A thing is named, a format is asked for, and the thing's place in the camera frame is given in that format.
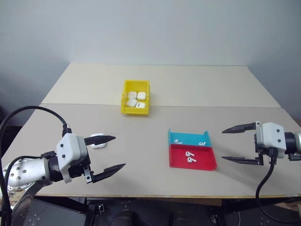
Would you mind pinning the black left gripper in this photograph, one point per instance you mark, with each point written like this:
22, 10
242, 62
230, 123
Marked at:
87, 168

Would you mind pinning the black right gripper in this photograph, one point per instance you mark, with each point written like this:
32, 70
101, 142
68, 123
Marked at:
262, 150

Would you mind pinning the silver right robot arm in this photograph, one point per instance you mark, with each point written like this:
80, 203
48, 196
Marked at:
295, 143

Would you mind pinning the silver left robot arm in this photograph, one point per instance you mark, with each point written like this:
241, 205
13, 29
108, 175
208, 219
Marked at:
26, 170

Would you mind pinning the yellow plastic bin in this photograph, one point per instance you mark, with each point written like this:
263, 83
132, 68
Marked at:
131, 111

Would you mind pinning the red plastic tray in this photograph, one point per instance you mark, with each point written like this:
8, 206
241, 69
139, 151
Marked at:
202, 162

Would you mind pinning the blue plastic tray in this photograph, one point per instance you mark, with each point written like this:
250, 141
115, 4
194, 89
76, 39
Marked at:
188, 137

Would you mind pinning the dark rounded shape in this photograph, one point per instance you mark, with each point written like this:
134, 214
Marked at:
124, 217

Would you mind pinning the dark grey metal plate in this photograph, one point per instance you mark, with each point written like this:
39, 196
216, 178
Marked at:
47, 214

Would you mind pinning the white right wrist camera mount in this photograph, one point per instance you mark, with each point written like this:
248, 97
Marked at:
271, 137

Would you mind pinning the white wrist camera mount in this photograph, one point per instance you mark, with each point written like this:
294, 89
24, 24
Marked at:
70, 148
271, 137

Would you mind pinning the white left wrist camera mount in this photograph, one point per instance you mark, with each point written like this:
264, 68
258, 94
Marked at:
70, 148

